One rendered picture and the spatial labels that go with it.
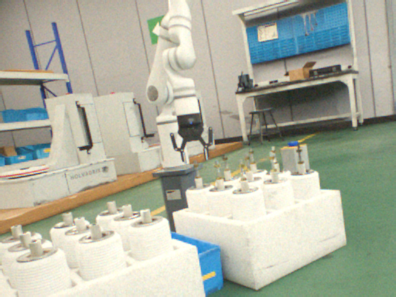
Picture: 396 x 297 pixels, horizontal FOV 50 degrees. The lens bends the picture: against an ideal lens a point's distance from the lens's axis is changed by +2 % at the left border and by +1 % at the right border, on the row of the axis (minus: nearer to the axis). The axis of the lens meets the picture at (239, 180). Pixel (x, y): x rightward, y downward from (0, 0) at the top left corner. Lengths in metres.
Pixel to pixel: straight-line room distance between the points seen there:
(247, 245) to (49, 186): 2.16
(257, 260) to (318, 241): 0.24
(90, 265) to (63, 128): 2.58
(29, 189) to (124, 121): 1.20
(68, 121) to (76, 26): 5.19
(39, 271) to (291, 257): 0.65
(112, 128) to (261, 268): 2.98
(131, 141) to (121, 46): 4.25
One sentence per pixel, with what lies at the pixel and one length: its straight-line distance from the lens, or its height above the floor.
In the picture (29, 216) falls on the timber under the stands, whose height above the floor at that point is 0.05.
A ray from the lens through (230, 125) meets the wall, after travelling 6.90.
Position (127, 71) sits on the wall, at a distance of 7.88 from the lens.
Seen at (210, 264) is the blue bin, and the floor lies 0.08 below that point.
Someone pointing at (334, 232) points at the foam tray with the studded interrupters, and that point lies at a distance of 1.34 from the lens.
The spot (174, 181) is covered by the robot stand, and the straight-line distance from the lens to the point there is 1.56.
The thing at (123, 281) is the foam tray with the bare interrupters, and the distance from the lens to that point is 0.93.
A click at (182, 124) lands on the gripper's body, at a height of 0.46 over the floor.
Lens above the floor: 0.47
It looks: 9 degrees down
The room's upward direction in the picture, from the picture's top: 9 degrees counter-clockwise
